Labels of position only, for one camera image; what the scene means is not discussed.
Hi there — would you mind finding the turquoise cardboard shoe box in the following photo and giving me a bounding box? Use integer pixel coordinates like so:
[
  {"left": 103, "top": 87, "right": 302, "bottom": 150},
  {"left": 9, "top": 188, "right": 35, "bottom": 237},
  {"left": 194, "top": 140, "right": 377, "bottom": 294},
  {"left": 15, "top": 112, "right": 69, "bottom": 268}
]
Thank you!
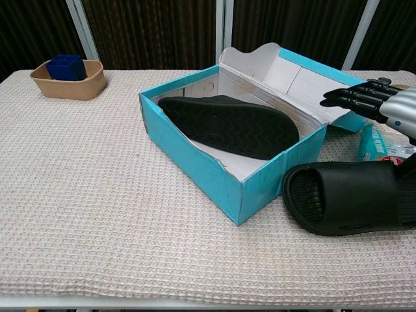
[{"left": 138, "top": 42, "right": 374, "bottom": 226}]

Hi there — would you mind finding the black rubber slipper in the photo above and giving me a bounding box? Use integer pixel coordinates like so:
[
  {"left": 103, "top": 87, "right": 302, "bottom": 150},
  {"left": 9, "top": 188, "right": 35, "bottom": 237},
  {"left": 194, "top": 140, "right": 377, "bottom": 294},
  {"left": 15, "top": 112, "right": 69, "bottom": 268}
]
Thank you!
[
  {"left": 281, "top": 160, "right": 416, "bottom": 237},
  {"left": 157, "top": 94, "right": 300, "bottom": 161}
]

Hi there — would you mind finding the tan plastic tub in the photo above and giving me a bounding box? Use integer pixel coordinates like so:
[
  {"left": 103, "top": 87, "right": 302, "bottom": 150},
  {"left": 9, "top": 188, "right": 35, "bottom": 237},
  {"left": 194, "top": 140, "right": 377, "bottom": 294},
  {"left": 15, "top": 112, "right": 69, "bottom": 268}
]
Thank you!
[{"left": 30, "top": 59, "right": 108, "bottom": 101}]

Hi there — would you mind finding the dark blue plastic cup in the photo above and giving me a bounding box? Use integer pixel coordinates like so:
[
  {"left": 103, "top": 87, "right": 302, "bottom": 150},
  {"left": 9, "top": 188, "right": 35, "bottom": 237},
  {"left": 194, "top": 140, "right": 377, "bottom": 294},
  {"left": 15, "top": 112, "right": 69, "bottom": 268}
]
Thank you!
[{"left": 45, "top": 54, "right": 87, "bottom": 82}]

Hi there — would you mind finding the teal clear plastic bag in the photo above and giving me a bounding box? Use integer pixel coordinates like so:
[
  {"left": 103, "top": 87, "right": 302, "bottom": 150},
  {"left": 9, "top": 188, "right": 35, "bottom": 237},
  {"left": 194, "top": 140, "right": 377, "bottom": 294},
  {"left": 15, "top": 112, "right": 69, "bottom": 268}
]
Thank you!
[{"left": 357, "top": 123, "right": 416, "bottom": 163}]

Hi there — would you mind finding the right robot hand black silver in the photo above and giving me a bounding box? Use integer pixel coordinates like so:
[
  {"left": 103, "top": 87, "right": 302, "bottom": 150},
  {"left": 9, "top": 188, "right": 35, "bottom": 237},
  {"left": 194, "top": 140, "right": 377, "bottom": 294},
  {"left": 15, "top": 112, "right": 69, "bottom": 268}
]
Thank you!
[{"left": 319, "top": 77, "right": 416, "bottom": 137}]

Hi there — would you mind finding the white metal frame bar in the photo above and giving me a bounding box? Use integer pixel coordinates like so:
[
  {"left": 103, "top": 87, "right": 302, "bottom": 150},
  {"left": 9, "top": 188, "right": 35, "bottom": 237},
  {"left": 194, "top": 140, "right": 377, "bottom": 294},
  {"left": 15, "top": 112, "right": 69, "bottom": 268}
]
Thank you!
[
  {"left": 341, "top": 0, "right": 380, "bottom": 71},
  {"left": 215, "top": 0, "right": 235, "bottom": 68},
  {"left": 64, "top": 0, "right": 100, "bottom": 62}
]

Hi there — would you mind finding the beige waffle weave tablecloth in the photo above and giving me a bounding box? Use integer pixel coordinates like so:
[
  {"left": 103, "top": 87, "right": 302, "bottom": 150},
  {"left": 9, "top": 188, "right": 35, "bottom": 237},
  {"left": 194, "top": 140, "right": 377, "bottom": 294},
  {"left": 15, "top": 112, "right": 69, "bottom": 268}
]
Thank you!
[{"left": 0, "top": 69, "right": 416, "bottom": 302}]

